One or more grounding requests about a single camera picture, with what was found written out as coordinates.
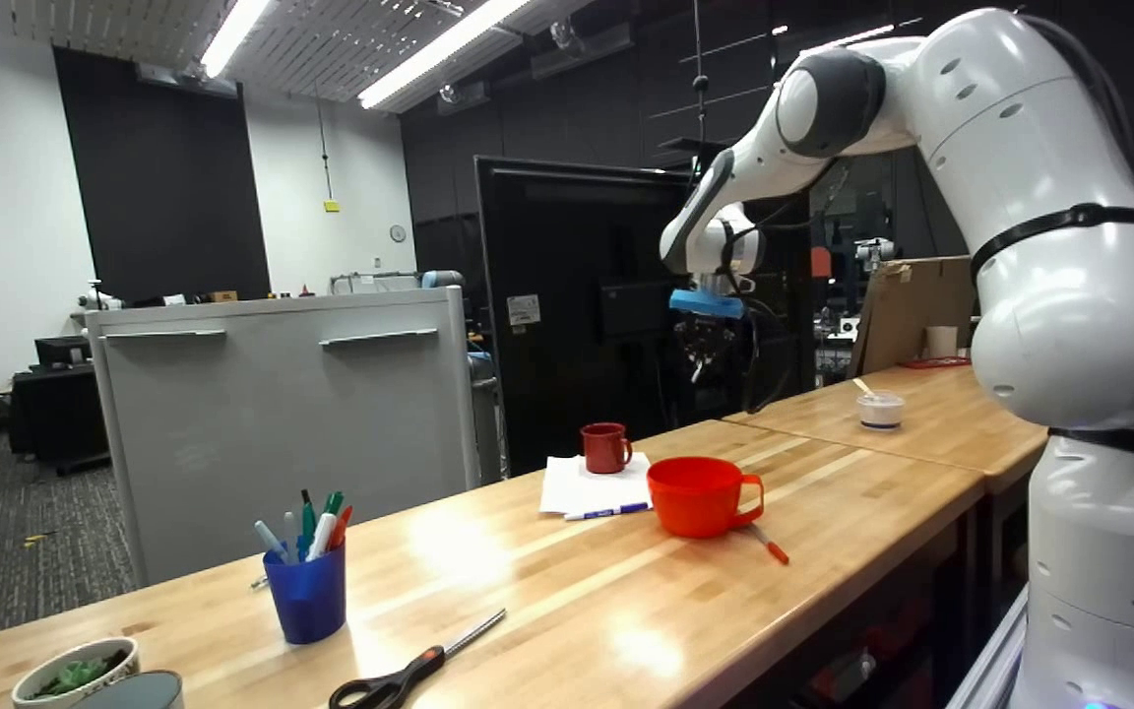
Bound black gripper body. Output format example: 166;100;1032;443
673;315;757;410

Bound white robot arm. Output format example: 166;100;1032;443
658;8;1134;709

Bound pen on white paper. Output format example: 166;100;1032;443
562;503;652;526

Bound red pen on table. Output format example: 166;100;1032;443
745;526;791;568

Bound pens in blue cup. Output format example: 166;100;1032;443
254;494;356;565

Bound blue plastic pen cup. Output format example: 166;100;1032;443
263;553;346;645

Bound small dark red mug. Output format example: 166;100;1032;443
579;421;636;473

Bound black display panel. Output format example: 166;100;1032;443
476;158;810;473

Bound small white bowl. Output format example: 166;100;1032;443
856;393;906;428

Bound white paper sheet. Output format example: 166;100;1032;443
540;452;652;520

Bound cardboard box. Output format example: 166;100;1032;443
856;255;976;376

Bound grey metal cabinet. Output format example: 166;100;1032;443
91;288;480;583

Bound white pot with plant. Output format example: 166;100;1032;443
9;637;137;709

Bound black handled scissors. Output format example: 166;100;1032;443
329;612;505;709

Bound black wall monitor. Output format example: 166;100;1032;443
54;50;270;308

